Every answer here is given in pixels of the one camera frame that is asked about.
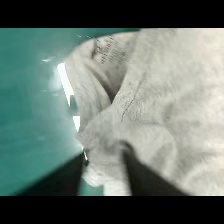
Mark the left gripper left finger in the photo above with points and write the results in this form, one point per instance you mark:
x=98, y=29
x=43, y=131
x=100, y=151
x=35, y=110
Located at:
x=63, y=180

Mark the light grey T-shirt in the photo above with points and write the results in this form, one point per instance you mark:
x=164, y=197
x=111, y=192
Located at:
x=166, y=100

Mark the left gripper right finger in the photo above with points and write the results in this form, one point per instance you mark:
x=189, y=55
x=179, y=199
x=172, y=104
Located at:
x=146, y=181

